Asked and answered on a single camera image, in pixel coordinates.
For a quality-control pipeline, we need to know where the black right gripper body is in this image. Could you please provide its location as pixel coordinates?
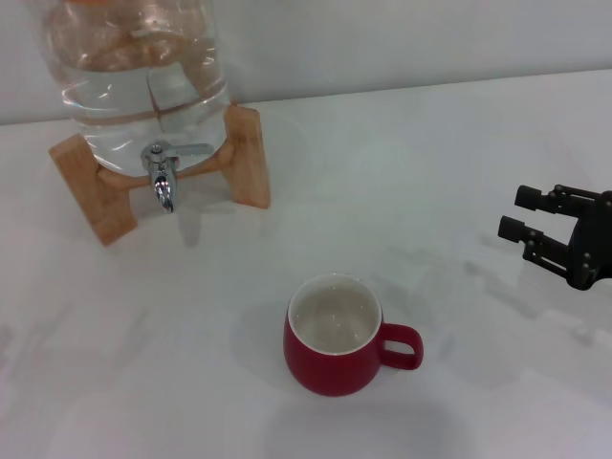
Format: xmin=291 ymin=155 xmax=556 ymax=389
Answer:
xmin=566 ymin=189 xmax=612 ymax=292

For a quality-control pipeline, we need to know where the glass water dispenser jar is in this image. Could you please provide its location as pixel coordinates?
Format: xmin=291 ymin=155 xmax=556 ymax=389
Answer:
xmin=35 ymin=0 xmax=234 ymax=179

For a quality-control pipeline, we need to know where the wooden dispenser stand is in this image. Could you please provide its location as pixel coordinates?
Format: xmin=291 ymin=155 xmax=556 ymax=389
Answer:
xmin=47 ymin=103 xmax=272 ymax=248

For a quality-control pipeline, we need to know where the chrome faucet tap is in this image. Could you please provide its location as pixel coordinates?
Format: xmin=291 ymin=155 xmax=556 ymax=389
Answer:
xmin=140 ymin=141 xmax=214 ymax=214

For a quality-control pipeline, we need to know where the red ceramic cup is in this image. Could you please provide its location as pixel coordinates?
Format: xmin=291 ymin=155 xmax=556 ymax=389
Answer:
xmin=281 ymin=272 xmax=426 ymax=398

